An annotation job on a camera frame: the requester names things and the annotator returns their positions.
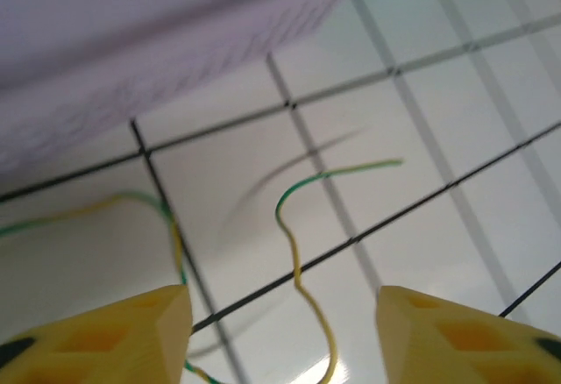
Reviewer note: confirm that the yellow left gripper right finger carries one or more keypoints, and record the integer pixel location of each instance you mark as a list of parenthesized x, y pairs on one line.
[(460, 344)]

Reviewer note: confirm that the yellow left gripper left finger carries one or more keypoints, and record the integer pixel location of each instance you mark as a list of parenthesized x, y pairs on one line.
[(96, 344)]

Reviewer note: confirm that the lavender plastic basket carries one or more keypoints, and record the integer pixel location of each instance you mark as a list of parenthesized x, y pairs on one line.
[(131, 29)]

